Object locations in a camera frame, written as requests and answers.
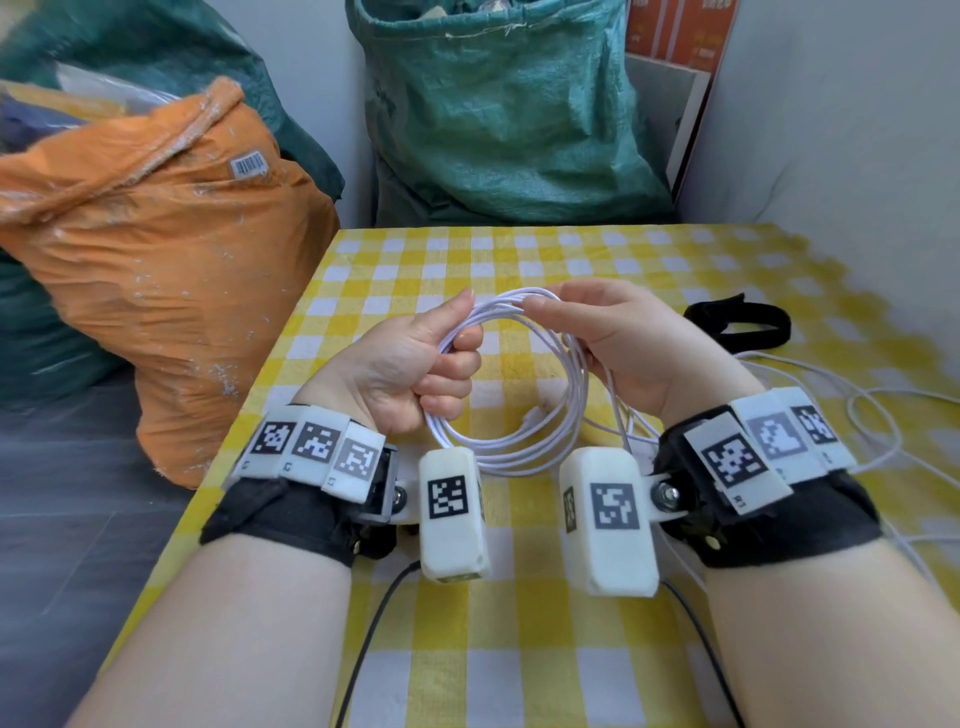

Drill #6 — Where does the person's right hand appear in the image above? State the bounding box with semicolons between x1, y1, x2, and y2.
522;277;766;433

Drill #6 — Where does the person's left hand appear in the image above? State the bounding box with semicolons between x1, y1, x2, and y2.
290;288;485;436

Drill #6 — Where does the black strap loop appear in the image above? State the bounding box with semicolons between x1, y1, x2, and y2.
683;292;793;354

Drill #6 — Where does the white cable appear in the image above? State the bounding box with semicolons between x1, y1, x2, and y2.
423;286;960;594

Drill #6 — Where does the person's left forearm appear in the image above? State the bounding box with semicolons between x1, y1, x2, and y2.
67;532;354;728

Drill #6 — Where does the white marker wrist band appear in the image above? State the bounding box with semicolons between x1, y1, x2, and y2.
224;403;399;505
667;386;860;517

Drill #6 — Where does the small pale leaning board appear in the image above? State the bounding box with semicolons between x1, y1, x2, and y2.
623;52;714;193

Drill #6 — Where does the orange woven sack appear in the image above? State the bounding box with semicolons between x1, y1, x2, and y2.
0;74;343;490

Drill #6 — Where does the upright open green sack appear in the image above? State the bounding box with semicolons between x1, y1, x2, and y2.
344;0;676;226

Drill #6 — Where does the large grey board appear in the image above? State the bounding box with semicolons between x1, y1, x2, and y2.
674;0;960;354

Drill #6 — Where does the tall crumpled green sack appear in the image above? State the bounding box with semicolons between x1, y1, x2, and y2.
0;0;346;202

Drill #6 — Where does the yellow checkered tablecloth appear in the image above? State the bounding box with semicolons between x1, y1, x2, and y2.
97;223;960;728

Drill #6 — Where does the orange poster board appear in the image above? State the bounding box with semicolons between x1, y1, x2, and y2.
623;0;740;74

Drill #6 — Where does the grey plastic parcel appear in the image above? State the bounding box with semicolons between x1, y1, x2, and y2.
449;0;541;16

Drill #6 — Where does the clear plastic parcel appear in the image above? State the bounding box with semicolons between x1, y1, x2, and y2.
56;61;181;114

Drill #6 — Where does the yellow flat parcel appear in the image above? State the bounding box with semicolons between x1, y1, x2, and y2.
0;78;129;121

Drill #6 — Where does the dark blue parcel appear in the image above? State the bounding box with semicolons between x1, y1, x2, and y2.
0;97;84;155

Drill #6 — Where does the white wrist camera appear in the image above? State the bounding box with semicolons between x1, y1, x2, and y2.
389;447;493;586
558;447;688;599

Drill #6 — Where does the black wrist strap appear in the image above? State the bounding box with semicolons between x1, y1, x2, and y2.
656;419;885;571
198;476;399;569

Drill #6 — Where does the black camera cable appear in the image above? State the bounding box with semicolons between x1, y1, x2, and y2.
659;578;748;728
333;560;423;728

